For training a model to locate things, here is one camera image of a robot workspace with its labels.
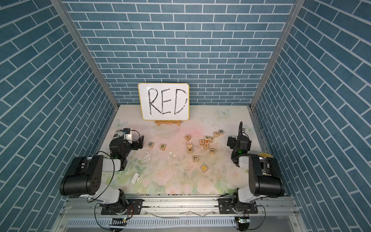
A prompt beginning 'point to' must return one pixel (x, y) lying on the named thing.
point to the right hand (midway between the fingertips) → (240, 138)
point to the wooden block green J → (211, 139)
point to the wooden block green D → (163, 147)
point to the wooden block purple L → (195, 158)
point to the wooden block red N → (206, 141)
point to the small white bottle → (135, 178)
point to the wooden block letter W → (190, 151)
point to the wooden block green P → (206, 137)
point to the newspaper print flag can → (119, 134)
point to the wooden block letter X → (188, 137)
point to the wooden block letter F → (216, 134)
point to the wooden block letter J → (190, 145)
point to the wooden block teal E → (150, 145)
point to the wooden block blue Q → (221, 132)
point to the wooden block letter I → (206, 146)
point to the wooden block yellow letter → (204, 168)
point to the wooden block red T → (202, 141)
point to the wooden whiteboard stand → (159, 122)
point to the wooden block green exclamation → (211, 151)
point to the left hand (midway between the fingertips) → (139, 135)
